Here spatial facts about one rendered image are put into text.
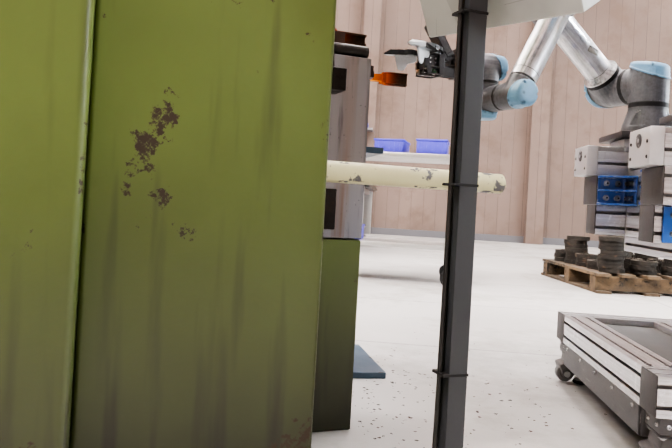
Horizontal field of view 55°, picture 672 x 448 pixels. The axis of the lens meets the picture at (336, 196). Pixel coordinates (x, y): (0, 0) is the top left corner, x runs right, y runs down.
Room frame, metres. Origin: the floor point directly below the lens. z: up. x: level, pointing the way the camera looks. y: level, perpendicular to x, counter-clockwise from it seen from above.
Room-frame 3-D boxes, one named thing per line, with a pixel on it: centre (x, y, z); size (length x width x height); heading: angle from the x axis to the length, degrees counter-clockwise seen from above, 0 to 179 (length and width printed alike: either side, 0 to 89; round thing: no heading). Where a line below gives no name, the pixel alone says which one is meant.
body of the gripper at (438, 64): (1.85, -0.27, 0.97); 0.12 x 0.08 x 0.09; 111
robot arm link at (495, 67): (1.90, -0.42, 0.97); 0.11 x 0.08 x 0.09; 111
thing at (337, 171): (1.42, -0.17, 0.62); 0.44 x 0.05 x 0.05; 111
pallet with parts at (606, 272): (5.31, -2.31, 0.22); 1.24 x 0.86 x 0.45; 3
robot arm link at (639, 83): (2.04, -0.95, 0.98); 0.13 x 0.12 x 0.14; 27
